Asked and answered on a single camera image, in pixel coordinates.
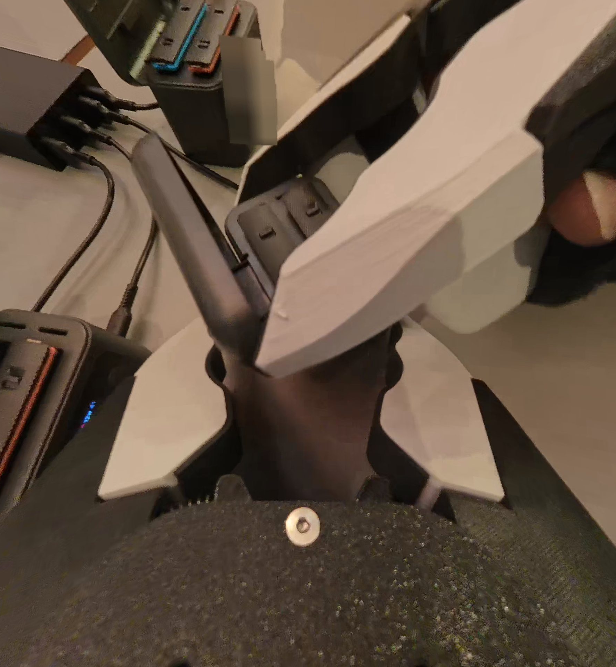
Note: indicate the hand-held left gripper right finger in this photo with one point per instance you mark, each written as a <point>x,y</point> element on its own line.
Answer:
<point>449,427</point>

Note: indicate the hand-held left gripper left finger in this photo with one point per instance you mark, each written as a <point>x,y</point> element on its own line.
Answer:
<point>162,427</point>

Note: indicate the person's right hand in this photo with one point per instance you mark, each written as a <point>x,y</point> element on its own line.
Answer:
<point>590,208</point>

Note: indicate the black usb hub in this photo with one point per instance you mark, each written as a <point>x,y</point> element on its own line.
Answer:
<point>16,94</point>

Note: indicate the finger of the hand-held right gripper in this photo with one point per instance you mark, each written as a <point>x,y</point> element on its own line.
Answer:
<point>423,219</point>
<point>329,89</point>

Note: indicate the black battery charger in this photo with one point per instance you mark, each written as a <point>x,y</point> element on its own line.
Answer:
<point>183,229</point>
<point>199,120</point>
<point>105,360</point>

